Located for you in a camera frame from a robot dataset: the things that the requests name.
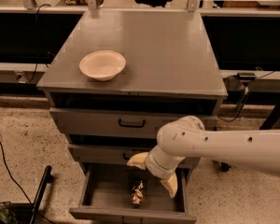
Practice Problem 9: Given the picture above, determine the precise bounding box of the grey open bottom drawer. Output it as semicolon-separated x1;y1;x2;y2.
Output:
70;163;197;224

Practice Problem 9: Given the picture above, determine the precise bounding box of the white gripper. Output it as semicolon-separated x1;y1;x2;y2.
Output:
127;146;178;198

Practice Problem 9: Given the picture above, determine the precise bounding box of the black wall cable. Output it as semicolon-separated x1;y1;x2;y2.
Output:
27;3;52;83

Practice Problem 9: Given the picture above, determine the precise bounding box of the white paper bowl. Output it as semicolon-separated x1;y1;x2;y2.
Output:
79;50;126;81

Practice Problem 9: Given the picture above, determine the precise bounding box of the grey drawer cabinet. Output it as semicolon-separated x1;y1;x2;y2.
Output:
36;8;230;173

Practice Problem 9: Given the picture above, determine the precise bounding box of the black stand leg left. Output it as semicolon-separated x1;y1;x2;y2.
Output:
29;165;53;224

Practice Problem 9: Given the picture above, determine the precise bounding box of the black table leg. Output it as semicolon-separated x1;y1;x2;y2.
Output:
220;162;231;173

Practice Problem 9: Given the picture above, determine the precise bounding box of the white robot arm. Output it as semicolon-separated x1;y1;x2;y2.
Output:
127;116;280;197

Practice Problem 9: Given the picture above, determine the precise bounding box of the grey top drawer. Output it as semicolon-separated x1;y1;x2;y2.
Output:
49;106;218;141

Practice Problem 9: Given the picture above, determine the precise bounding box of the wire basket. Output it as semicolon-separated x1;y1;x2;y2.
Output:
0;202;19;224

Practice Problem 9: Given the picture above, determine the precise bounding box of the orange soda can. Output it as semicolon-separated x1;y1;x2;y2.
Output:
131;181;144;208

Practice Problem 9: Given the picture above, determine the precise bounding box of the black floor cable left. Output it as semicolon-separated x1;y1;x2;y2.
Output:
0;138;57;224

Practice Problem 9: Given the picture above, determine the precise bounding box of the grey middle drawer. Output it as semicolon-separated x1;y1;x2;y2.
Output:
67;143;201;170

